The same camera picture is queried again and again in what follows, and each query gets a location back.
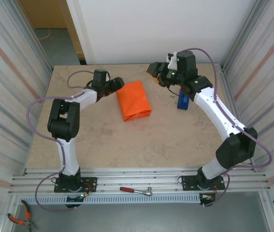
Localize orange wrapping paper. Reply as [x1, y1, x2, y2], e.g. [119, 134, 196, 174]
[115, 80, 153, 123]

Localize blue tape dispenser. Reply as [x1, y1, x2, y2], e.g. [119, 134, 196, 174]
[176, 88, 190, 111]

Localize yellow wooden furniture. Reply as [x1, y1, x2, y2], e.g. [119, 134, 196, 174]
[17, 0, 68, 29]

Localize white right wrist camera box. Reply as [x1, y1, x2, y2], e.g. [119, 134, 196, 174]
[166, 51, 179, 70]

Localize aluminium table side rail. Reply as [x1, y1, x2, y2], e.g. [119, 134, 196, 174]
[216, 63, 257, 173]

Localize aluminium corner post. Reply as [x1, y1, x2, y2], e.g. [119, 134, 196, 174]
[220, 0, 265, 73]

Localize orange floor cable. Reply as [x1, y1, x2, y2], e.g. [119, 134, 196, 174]
[38, 28, 52, 41]

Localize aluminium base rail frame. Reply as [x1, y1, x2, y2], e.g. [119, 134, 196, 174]
[8, 167, 272, 195]

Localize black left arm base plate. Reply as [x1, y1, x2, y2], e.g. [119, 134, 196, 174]
[54, 176, 98, 193]

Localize red-handled ratchet wrench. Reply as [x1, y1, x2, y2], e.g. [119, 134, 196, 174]
[119, 186, 153, 196]

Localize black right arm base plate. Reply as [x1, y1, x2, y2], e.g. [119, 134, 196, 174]
[181, 175, 226, 191]

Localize power wire with yellow connector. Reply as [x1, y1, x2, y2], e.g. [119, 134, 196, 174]
[80, 182, 97, 198]
[199, 185, 218, 201]

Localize grey slotted cable duct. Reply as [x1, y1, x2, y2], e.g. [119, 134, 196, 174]
[17, 193, 202, 205]

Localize orange-handled pliers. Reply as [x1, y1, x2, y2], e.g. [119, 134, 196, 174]
[7, 199, 40, 232]

